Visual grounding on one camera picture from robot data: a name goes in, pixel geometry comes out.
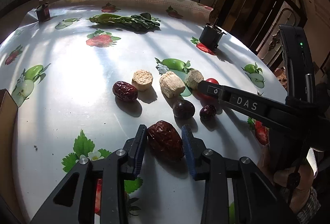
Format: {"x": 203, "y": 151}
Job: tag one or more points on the small beige chunk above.
{"x": 193, "y": 78}

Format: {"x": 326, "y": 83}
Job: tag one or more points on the brown cardboard box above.
{"x": 8, "y": 117}

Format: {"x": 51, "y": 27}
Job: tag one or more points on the beige block chunk middle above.
{"x": 171, "y": 85}

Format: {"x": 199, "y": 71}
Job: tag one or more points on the red cherry tomato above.
{"x": 208, "y": 89}

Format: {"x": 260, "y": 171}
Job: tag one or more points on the person's hand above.
{"x": 299, "y": 180}

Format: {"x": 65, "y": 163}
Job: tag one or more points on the dark round plum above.
{"x": 183, "y": 109}

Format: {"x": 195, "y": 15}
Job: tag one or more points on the dark red jujube date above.
{"x": 208, "y": 112}

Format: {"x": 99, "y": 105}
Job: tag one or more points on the large red jujube date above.
{"x": 164, "y": 142}

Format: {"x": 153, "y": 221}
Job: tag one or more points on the dark bottle with cork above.
{"x": 42, "y": 11}

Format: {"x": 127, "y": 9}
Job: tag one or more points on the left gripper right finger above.
{"x": 193, "y": 149}

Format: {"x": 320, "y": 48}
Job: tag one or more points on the fruit print tablecloth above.
{"x": 85, "y": 79}

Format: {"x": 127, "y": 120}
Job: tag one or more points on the black cup with stick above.
{"x": 211, "y": 35}

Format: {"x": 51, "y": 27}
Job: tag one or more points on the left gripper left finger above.
{"x": 135, "y": 149}

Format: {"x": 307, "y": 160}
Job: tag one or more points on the small dark red date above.
{"x": 125, "y": 91}

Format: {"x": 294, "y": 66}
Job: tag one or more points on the green leafy vegetable bunch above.
{"x": 143, "y": 22}

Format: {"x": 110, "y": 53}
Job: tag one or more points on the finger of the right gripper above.
{"x": 252, "y": 105}

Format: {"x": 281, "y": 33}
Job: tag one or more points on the round beige chunk slice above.
{"x": 142, "y": 80}

